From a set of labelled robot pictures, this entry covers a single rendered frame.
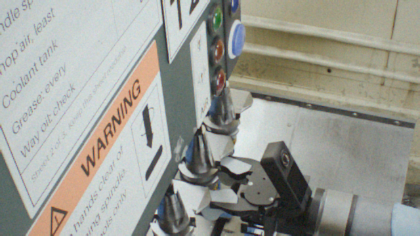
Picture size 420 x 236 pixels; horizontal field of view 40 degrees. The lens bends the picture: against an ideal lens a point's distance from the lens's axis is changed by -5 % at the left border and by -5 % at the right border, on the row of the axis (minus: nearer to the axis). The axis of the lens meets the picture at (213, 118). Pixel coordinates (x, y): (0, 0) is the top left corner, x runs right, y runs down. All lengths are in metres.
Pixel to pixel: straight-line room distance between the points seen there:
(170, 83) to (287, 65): 1.07
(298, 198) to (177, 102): 0.46
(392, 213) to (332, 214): 0.09
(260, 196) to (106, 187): 0.55
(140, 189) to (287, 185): 0.47
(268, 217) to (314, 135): 0.65
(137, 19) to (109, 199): 0.11
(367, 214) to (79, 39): 0.65
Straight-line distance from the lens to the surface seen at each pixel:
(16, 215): 0.27
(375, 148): 1.50
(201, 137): 0.84
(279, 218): 0.91
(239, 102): 1.00
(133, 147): 0.37
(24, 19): 0.24
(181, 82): 0.43
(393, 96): 1.48
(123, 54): 0.33
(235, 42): 0.53
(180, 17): 0.40
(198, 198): 0.86
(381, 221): 0.87
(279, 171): 0.82
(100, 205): 0.34
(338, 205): 0.87
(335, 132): 1.51
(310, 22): 1.38
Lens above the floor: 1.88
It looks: 43 degrees down
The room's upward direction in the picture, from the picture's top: 4 degrees counter-clockwise
